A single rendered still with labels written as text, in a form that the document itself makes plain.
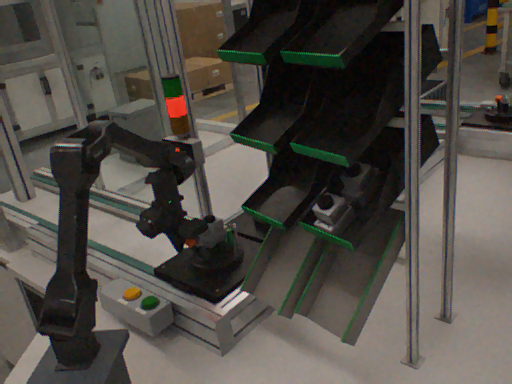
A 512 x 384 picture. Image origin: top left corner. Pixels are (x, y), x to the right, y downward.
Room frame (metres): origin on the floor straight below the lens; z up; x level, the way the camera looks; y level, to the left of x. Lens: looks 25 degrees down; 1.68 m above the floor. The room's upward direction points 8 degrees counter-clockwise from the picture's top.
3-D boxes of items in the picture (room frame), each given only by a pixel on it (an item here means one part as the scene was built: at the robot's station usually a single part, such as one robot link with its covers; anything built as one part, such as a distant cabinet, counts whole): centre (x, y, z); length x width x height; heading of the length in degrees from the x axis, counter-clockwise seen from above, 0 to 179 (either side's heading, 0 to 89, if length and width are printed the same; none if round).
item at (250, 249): (1.17, 0.13, 0.96); 0.24 x 0.24 x 0.02; 46
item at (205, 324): (1.25, 0.43, 0.91); 0.89 x 0.06 x 0.11; 46
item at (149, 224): (1.05, 0.24, 1.16); 0.07 x 0.07 x 0.06; 42
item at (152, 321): (1.08, 0.34, 0.93); 0.21 x 0.07 x 0.06; 46
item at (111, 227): (1.40, 0.33, 0.91); 0.84 x 0.28 x 0.10; 46
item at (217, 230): (1.18, 0.12, 1.06); 0.08 x 0.04 x 0.07; 136
